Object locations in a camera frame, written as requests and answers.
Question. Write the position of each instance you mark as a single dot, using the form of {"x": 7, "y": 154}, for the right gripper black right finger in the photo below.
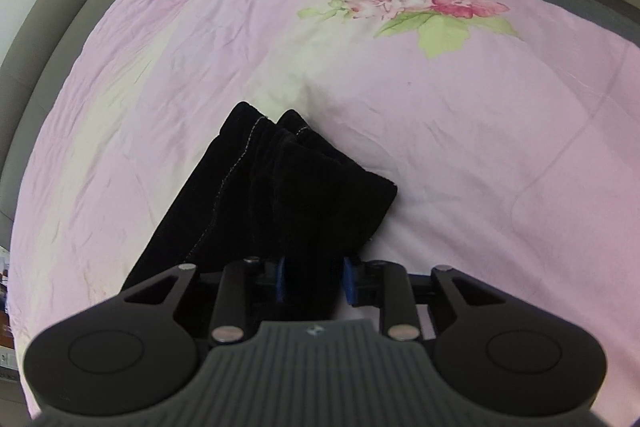
{"x": 445, "y": 292}

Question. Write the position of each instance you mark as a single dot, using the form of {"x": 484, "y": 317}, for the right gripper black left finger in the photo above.
{"x": 184, "y": 306}

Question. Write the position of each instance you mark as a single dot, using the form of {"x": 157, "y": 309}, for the black pants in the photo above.
{"x": 278, "y": 191}

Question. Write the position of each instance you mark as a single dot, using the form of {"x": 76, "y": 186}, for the pink floral bed cover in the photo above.
{"x": 511, "y": 128}

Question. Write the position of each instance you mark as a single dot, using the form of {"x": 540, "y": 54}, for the grey padded headboard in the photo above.
{"x": 33, "y": 71}

